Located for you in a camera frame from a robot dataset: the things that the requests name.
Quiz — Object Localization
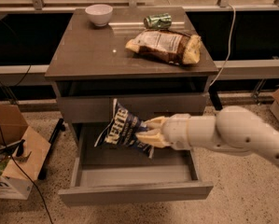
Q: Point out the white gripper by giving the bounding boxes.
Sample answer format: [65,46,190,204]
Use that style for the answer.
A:
[136,114,191,150]

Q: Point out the blue Kettle chip bag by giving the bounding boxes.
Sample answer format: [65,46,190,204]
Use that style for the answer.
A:
[94,99,154,159]

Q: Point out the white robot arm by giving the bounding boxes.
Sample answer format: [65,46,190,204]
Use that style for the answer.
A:
[136,106,279,168]

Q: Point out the open grey middle drawer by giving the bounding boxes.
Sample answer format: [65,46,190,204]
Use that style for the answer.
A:
[59,123,213,206]

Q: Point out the closed grey top drawer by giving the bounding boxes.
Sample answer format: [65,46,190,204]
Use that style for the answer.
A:
[57,92,208,123]

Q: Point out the brown yellow chip bag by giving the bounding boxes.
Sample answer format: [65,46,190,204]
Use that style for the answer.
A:
[125,29,202,65]

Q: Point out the grey drawer cabinet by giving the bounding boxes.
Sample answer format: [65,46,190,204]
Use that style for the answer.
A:
[44,6,219,207]

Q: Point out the black stand leg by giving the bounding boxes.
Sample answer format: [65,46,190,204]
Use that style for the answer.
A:
[38,119,65,180]

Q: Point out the green soda can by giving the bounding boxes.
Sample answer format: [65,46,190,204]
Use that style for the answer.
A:
[144,13,172,29]

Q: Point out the white ceramic bowl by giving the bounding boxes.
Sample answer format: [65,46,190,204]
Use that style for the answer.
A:
[85,4,113,27]

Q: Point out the open cardboard box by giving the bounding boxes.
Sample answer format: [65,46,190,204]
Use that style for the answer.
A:
[0,105,50,200]

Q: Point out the black floor cable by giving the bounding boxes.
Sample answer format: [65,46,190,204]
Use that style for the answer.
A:
[0,109,55,224]

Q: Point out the white hanging cable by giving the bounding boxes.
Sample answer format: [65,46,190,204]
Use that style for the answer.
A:
[208,3,237,89]

